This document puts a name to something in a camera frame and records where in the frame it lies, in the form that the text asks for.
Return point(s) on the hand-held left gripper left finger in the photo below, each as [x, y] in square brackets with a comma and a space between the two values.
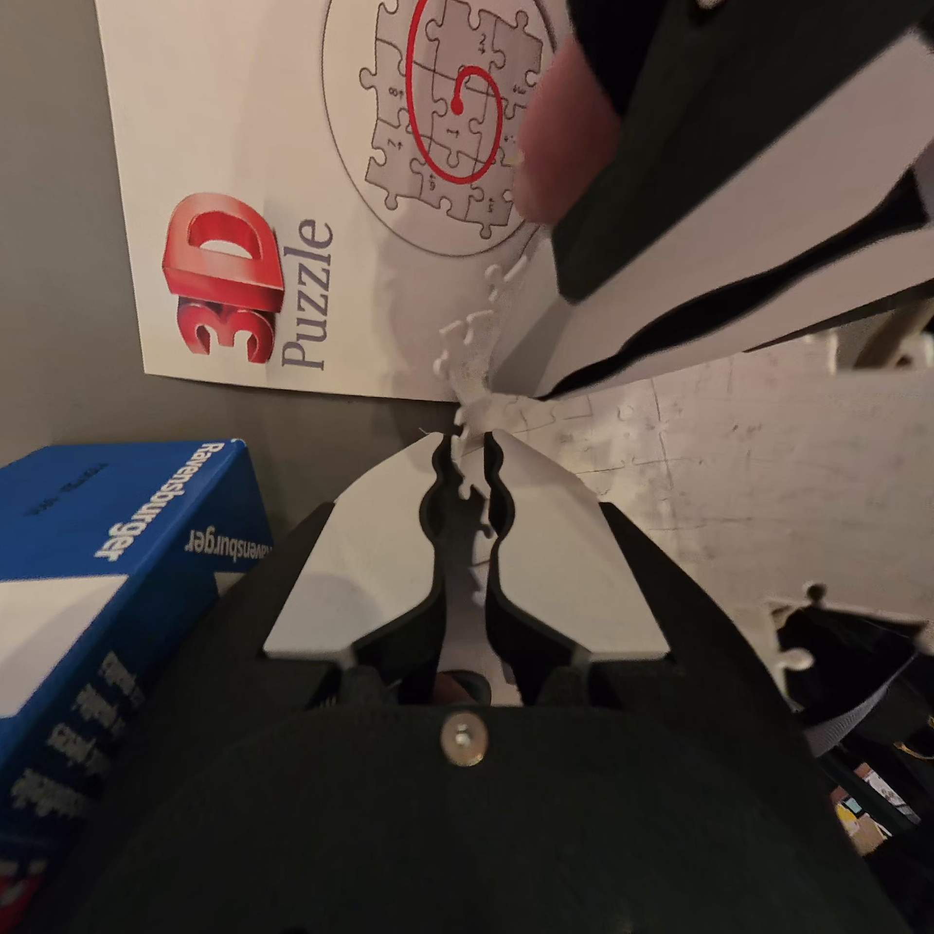
[350, 576]

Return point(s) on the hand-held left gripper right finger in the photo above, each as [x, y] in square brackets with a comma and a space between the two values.
[584, 584]

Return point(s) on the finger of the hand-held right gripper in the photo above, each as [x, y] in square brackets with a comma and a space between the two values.
[802, 306]
[766, 190]

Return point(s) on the partly built puzzle ball shell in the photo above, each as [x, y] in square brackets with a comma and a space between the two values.
[730, 474]

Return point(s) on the blue puzzle box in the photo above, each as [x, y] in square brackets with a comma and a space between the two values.
[109, 511]

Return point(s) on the person's right hand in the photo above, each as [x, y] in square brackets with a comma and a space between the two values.
[569, 131]

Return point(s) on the white instruction leaflet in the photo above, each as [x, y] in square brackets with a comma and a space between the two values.
[255, 109]

